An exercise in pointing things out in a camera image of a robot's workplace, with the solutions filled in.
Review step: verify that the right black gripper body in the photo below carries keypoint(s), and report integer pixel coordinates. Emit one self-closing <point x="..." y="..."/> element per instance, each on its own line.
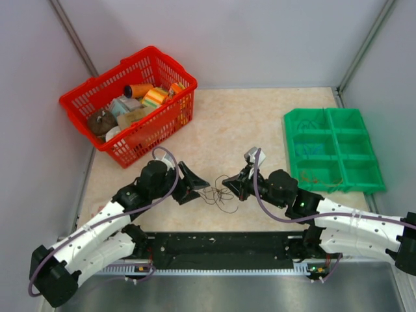
<point x="264" y="192"/>

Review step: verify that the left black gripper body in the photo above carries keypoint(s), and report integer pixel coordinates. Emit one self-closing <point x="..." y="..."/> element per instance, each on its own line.
<point x="163" y="190"/>

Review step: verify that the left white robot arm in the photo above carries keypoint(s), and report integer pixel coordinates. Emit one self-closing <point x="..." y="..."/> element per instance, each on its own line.
<point x="58" y="271"/>

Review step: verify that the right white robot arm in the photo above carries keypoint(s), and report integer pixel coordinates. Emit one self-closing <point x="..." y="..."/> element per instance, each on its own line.
<point x="333" y="228"/>

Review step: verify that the green compartment tray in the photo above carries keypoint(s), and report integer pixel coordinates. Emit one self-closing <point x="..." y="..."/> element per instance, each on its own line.
<point x="329" y="150"/>

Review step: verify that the white round lid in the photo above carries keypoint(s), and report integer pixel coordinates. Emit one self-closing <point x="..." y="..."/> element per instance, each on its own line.
<point x="112" y="133"/>

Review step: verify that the brown cardboard box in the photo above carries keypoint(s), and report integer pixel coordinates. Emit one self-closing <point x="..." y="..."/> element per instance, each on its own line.
<point x="126" y="120"/>

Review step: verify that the brown round bun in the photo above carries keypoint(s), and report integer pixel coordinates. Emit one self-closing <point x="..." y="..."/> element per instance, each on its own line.
<point x="101" y="122"/>

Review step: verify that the red plastic shopping basket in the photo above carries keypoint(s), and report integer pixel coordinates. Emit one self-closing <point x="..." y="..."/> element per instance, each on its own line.
<point x="149" y="65"/>

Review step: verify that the yellow striped sponge pack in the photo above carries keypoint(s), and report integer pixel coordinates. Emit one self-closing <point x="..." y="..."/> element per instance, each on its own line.
<point x="155" y="97"/>

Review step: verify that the pale blue box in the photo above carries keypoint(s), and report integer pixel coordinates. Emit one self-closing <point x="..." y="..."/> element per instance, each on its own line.
<point x="122" y="105"/>

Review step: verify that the orange snack packet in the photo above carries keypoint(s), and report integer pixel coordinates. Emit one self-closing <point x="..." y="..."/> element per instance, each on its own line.
<point x="175" y="88"/>

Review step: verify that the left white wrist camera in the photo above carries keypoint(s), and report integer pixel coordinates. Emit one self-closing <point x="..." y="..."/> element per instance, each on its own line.
<point x="167" y="160"/>

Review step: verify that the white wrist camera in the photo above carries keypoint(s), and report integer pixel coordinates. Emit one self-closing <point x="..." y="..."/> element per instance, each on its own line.
<point x="250" y="158"/>
<point x="167" y="160"/>

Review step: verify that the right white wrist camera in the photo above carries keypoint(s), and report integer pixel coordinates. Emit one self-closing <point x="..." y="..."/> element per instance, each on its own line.
<point x="250" y="158"/>

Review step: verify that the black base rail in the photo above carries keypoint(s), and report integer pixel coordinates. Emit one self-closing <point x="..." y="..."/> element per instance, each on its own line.
<point x="226" y="250"/>

